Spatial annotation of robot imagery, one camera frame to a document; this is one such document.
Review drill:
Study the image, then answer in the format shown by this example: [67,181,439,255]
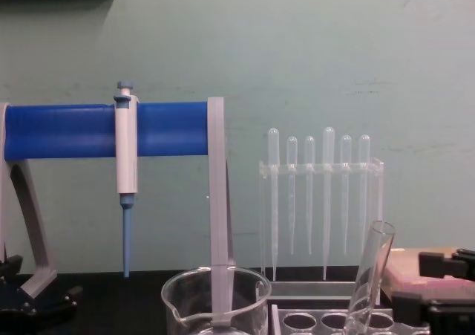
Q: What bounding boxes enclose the pink box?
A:
[381,247,475,296]

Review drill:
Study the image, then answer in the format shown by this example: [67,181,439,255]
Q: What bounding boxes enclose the clear glass test tube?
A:
[344,220,397,335]

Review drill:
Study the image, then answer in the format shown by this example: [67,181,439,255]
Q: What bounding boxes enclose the clear acrylic pipette rack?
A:
[258,157,385,307]

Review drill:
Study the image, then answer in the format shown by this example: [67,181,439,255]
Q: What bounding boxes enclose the short clear plastic transfer pipette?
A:
[339,134,353,256]
[358,134,372,255]
[304,134,316,256]
[286,135,299,256]

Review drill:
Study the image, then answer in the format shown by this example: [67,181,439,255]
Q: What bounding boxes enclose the blue and grey pipette stand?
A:
[0,97,237,329]

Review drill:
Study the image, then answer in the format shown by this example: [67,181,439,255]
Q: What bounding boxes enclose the white and blue micropipette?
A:
[112,81,140,279]

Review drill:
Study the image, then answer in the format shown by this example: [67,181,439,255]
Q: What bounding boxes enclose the long clear plastic transfer pipette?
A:
[267,127,281,282]
[321,126,335,281]

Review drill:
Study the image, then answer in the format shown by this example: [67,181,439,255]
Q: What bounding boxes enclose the clear glass beaker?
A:
[160,264,273,335]

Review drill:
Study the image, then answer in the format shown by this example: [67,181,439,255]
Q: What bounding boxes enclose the clear test tube rack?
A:
[271,304,432,335]

